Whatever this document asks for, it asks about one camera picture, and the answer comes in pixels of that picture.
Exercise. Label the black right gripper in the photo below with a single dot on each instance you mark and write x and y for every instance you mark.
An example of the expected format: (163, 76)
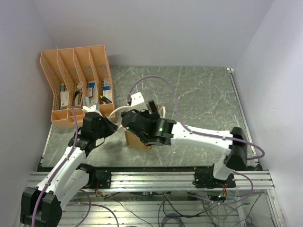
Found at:
(153, 116)

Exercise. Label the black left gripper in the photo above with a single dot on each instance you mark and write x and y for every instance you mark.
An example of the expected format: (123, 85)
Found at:
(111, 127)

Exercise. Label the watermelon print canvas bag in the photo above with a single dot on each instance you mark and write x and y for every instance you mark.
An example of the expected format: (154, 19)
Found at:
(132, 140)

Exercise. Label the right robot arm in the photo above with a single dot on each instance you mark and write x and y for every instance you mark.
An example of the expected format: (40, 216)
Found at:
(231, 144)

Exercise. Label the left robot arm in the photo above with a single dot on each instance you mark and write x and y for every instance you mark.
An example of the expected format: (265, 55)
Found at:
(42, 205)

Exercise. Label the yellow highlighter marker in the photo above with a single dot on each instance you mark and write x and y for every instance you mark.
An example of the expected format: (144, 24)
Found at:
(105, 100)

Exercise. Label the white medicine box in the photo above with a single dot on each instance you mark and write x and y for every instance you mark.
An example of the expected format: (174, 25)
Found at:
(64, 99)

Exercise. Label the orange plastic file organizer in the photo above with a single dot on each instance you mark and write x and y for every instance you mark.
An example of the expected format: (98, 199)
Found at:
(72, 70)

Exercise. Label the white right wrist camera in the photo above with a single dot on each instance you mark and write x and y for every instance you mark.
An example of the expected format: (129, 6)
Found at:
(137, 102)

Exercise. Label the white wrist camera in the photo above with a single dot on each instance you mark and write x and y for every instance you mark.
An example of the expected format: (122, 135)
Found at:
(93, 108)
(137, 102)

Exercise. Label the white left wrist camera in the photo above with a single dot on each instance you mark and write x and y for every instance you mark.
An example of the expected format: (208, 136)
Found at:
(93, 108)

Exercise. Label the aluminium mounting rail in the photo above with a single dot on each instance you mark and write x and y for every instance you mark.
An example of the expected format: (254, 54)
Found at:
(181, 181)

